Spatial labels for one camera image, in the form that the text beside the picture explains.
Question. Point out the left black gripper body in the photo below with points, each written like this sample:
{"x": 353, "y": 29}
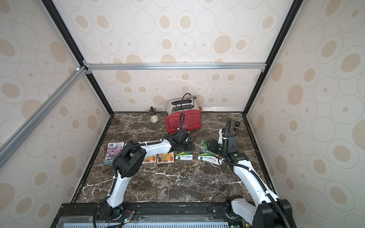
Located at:
{"x": 185, "y": 146}

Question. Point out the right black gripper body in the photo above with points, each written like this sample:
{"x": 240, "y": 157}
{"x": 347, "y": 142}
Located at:
{"x": 215, "y": 145}

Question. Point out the white orange-text seed packet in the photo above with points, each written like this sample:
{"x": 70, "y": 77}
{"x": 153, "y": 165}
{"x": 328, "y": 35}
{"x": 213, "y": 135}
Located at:
{"x": 165, "y": 158}

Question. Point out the white green-text seed packet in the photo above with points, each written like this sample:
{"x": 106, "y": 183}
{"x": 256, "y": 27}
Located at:
{"x": 209, "y": 152}

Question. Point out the orange marigold seed packet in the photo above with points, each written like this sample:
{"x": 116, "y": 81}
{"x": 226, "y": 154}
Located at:
{"x": 150, "y": 160}

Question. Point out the purple flower seed packet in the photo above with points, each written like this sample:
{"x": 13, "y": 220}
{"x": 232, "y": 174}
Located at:
{"x": 113, "y": 149}

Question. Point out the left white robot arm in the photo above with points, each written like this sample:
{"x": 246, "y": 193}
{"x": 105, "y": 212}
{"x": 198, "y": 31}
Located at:
{"x": 129, "y": 161}

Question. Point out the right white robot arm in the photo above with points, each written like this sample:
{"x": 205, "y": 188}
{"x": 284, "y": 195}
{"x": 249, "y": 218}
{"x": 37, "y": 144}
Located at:
{"x": 256, "y": 191}

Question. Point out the green pea seed packet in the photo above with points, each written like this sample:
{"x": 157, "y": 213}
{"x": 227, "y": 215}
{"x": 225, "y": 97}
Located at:
{"x": 184, "y": 156}

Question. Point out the small dark spice bottle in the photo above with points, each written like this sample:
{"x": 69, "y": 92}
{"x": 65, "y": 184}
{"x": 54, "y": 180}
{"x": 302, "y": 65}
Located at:
{"x": 236, "y": 126}

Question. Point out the red polka dot toaster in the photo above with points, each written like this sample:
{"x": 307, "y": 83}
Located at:
{"x": 183, "y": 113}

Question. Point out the glass jar with white granules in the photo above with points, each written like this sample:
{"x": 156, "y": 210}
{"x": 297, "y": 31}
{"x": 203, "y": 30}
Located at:
{"x": 153, "y": 114}

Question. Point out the silver aluminium cross rail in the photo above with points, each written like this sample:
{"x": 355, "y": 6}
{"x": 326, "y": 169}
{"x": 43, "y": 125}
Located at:
{"x": 176, "y": 66}

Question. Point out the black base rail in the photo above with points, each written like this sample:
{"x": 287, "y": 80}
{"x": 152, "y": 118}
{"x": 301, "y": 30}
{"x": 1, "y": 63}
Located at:
{"x": 173, "y": 215}

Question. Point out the black right corner post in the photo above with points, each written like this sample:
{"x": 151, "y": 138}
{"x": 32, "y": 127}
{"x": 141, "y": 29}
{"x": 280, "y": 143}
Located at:
{"x": 274, "y": 51}

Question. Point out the silver aluminium side rail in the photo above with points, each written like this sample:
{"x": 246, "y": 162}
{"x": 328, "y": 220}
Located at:
{"x": 17, "y": 139}

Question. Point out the black corner frame post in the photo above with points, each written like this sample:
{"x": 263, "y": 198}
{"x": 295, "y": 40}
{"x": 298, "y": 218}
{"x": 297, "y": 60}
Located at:
{"x": 61, "y": 26}

